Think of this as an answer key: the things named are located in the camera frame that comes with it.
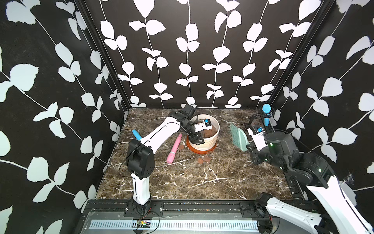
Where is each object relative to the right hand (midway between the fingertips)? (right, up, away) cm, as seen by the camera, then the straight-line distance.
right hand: (246, 142), depth 63 cm
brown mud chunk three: (-31, -9, +35) cm, 48 cm away
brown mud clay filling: (-12, +2, +29) cm, 32 cm away
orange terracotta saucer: (-19, -11, +32) cm, 38 cm away
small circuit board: (-48, -42, +8) cm, 65 cm away
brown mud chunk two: (-14, -15, +29) cm, 36 cm away
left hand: (-18, +2, +20) cm, 27 cm away
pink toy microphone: (-38, -14, +27) cm, 48 cm away
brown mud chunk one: (-19, -16, +29) cm, 38 cm away
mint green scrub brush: (-2, +1, +4) cm, 5 cm away
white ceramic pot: (-13, -3, +23) cm, 26 cm away
